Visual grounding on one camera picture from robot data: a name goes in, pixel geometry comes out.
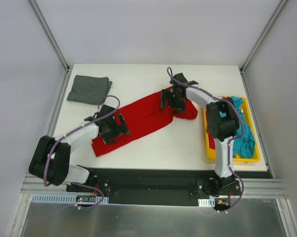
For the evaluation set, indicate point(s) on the right white cable duct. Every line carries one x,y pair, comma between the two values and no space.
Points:
206,202

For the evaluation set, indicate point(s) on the right aluminium frame post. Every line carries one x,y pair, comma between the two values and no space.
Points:
264,33

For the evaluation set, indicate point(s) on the white cable duct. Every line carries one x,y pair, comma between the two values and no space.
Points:
68,199
206,202

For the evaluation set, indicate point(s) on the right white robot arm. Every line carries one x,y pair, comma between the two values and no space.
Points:
222,117

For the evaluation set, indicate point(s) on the left white cable duct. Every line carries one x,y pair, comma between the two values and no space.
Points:
68,199

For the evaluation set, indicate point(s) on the red t-shirt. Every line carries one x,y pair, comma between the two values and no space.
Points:
143,117

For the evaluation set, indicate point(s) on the left aluminium frame post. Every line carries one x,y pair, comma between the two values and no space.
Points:
48,33

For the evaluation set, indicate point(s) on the yellow plastic bin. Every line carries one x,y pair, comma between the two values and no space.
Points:
211,153

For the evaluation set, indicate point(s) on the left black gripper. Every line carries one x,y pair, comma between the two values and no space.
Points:
116,130

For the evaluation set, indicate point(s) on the magenta t-shirt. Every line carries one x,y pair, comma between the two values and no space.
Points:
211,140

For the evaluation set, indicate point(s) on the teal t-shirt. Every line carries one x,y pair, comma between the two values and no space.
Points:
243,147

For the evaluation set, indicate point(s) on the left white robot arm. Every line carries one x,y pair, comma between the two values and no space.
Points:
51,159

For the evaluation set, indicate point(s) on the folded grey t-shirt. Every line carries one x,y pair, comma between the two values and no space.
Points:
89,90

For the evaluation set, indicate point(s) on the aluminium front rail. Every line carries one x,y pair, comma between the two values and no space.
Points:
253,188

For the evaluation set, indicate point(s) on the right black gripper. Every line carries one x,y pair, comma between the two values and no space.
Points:
173,103

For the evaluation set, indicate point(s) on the aluminium frame post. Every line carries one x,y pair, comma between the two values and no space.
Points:
48,33
264,33

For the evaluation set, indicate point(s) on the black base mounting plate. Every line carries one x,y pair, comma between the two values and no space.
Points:
148,187

